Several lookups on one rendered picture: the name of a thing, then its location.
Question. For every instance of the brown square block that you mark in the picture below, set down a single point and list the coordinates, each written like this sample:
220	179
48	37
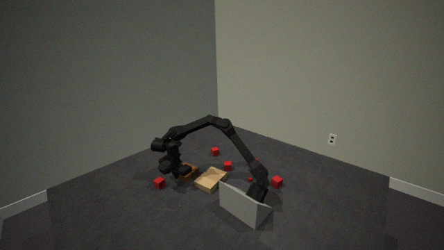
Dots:
190	174

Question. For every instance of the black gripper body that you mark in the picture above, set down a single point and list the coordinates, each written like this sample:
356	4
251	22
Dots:
183	170

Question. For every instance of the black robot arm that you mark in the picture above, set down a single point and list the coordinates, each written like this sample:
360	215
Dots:
256	191

